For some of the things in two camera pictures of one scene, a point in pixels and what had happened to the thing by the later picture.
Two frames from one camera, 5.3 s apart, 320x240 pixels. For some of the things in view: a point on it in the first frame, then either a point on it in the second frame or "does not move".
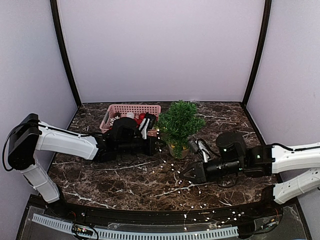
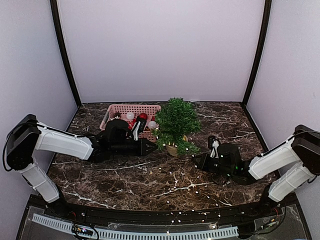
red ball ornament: [141, 116] does not move
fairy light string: [188, 181] to [171, 214]
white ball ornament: [130, 114] does not move
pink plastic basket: [123, 109] does not move
